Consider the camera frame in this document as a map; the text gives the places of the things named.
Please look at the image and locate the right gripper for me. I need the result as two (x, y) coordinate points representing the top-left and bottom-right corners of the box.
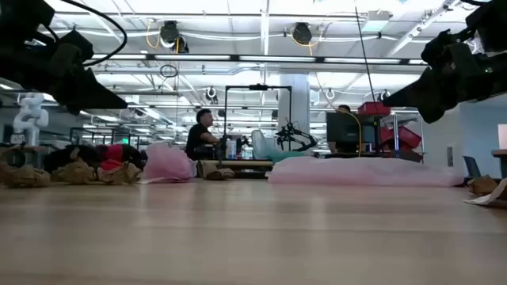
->
(381, 30), (507, 124)

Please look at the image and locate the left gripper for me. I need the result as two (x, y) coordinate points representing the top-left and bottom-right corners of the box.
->
(0, 37), (128, 116)

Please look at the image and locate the brown paper ball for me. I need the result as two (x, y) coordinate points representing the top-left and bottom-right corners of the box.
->
(467, 174), (498, 196)
(196, 159), (235, 181)
(0, 164), (51, 189)
(97, 161), (143, 186)
(50, 158), (99, 185)

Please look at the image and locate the small pink bag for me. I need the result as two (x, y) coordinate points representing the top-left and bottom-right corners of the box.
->
(138, 142), (198, 184)

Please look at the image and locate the white paper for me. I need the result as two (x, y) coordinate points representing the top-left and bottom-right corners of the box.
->
(463, 177), (507, 209)

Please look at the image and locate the flat pink plastic bag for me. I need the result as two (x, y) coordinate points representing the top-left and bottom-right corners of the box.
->
(267, 156), (465, 188)

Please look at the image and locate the blue plastic bag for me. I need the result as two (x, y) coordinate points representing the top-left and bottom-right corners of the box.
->
(269, 150), (314, 163)

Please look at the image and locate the metal shelf rack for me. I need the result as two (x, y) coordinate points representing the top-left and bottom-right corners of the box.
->
(390, 109), (427, 163)

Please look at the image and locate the dark red storage bin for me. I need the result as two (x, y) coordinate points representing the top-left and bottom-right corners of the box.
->
(390, 148), (424, 163)

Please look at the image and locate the red and black glove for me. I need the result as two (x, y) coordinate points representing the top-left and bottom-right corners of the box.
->
(42, 143), (148, 172)

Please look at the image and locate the blue chair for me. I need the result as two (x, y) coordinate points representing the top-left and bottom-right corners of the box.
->
(462, 155), (482, 178)

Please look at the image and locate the wooden side table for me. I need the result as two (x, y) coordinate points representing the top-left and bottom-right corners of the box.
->
(490, 148), (507, 179)

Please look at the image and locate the black computer monitor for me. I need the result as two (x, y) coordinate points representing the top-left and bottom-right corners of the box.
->
(325, 112), (377, 155)

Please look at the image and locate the ceiling light strip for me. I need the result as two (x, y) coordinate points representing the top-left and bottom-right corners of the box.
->
(90, 54), (429, 65)

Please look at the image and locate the yellow cable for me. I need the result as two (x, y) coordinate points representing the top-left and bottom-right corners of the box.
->
(314, 70), (364, 158)

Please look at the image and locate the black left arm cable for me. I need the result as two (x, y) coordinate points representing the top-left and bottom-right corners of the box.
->
(55, 0), (129, 67)

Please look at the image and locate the black hanging cable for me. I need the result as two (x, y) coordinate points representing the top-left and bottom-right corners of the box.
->
(353, 4), (377, 105)

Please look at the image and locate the coiled black ceiling cable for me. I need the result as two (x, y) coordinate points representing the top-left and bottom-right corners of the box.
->
(159, 63), (179, 79)

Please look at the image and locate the black ceiling cord reel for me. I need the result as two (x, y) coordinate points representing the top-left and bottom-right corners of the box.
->
(159, 20), (190, 55)
(292, 21), (314, 45)

